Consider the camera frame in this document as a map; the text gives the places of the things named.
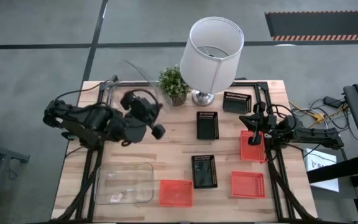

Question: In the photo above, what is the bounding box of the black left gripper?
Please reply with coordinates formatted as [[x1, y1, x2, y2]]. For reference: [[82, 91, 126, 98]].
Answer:
[[119, 91, 167, 140]]

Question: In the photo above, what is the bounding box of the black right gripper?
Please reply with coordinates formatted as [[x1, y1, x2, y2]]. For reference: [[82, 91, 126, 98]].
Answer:
[[239, 101, 280, 146]]

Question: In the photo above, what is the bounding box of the clear plastic bin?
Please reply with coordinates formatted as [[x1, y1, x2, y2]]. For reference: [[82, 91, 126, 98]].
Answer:
[[94, 162, 155, 206], [106, 60, 170, 108]]

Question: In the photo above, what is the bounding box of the orange plastic mesh basket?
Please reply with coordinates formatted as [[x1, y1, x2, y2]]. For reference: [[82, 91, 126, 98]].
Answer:
[[158, 179, 195, 208], [239, 129, 266, 163], [231, 170, 266, 199]]

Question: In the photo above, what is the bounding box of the black plastic mesh basket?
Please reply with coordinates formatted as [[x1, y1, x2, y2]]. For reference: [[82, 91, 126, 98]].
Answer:
[[191, 154, 219, 190], [196, 111, 220, 141], [222, 91, 252, 114]]

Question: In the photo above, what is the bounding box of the small potted green plant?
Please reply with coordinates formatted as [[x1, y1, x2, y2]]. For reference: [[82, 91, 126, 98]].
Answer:
[[158, 64, 191, 107]]

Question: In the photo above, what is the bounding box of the white shade table lamp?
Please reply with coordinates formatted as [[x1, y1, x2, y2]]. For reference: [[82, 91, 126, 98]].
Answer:
[[179, 16, 245, 107]]

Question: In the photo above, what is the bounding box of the black power adapter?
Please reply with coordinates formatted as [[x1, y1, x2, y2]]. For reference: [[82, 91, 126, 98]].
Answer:
[[323, 96, 344, 109]]

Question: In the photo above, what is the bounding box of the white printed box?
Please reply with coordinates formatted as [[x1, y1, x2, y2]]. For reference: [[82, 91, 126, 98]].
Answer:
[[303, 148, 340, 193]]

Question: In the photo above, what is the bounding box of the black desk beam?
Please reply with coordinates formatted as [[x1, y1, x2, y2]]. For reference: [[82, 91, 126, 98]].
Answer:
[[306, 154, 358, 184]]

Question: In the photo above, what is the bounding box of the black hazard striped floor mat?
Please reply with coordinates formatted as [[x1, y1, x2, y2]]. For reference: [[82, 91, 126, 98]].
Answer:
[[265, 10, 358, 42]]

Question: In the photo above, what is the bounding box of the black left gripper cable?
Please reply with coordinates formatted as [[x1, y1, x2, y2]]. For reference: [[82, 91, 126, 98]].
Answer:
[[121, 89, 163, 147]]

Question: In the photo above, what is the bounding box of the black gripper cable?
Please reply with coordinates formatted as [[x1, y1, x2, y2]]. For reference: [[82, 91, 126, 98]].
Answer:
[[121, 89, 163, 147], [265, 104, 298, 131]]

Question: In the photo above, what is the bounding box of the black aluminium table frame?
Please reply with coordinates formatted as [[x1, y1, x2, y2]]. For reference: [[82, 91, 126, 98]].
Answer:
[[53, 79, 318, 223]]

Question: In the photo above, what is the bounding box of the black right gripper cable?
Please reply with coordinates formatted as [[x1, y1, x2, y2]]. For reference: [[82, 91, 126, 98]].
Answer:
[[265, 104, 298, 131]]

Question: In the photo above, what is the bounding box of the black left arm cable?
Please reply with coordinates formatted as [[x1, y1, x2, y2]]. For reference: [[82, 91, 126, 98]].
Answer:
[[54, 74, 119, 102]]

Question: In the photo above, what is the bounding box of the yellow floor cable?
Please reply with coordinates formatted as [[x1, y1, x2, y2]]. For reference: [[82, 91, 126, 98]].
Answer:
[[290, 101, 349, 124]]

